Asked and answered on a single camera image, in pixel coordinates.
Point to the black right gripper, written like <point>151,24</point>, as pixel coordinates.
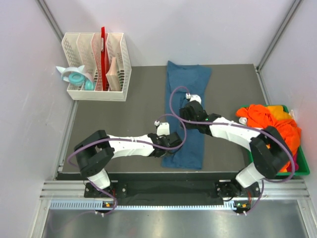
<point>184,113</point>

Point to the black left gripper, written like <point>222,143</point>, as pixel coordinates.
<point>168,151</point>

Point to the blue t shirt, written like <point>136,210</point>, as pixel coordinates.
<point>195,78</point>

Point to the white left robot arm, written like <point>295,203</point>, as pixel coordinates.
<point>97,150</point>

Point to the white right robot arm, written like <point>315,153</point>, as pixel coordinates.
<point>269,151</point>

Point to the white t shirt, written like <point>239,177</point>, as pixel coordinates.
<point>243,120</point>

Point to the orange t shirt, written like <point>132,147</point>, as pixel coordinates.
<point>277,124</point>

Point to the beige book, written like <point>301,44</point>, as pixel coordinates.
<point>112,76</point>

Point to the red folder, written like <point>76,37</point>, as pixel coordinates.
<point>104,58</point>

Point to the magenta t shirt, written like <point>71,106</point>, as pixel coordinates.
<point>296,166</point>

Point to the teal cat ear headphones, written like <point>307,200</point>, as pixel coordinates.
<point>77,76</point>

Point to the green plastic basket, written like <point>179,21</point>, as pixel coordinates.
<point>303,163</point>

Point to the white file organizer rack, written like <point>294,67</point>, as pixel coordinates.
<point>85,49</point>

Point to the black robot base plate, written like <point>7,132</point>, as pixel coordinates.
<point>184,188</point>

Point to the grey slotted cable duct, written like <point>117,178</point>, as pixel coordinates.
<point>104,205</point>

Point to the aluminium frame post right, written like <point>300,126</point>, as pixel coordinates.
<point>279,33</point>

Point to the aluminium frame post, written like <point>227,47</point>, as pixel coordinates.
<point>279,33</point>
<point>43,6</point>

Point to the aluminium frame post left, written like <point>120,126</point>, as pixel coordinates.
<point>43,6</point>

